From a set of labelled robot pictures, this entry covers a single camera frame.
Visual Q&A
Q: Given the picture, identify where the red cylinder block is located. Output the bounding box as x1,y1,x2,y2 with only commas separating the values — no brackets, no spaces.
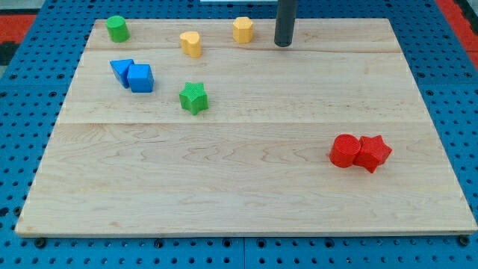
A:
329,134,361,168

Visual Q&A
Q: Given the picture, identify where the green cylinder block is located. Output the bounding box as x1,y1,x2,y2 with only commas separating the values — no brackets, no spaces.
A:
105,15,130,43

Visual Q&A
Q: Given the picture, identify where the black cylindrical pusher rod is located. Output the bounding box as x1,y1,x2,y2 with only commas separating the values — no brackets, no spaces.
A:
274,0,298,47

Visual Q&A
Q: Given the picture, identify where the blue cube block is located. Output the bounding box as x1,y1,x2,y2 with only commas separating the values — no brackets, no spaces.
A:
127,64,154,93

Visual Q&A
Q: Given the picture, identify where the light wooden board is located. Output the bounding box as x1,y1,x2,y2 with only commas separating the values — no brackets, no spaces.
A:
16,19,477,238

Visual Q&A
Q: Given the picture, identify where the red star block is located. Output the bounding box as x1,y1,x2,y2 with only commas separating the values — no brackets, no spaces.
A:
353,135,393,173

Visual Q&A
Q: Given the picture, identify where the blue triangle block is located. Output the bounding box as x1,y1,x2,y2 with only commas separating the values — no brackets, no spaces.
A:
110,58,134,88

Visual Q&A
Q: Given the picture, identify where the green star block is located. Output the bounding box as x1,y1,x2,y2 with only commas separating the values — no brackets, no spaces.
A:
179,82,208,115

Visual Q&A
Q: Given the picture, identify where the yellow heart block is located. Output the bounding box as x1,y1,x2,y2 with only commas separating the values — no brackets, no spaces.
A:
179,31,202,58

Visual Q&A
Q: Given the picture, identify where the yellow hexagon block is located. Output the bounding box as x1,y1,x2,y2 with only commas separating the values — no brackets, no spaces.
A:
232,16,254,43

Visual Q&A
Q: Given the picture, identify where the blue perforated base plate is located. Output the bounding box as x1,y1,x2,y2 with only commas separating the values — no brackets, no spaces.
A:
1,0,477,268

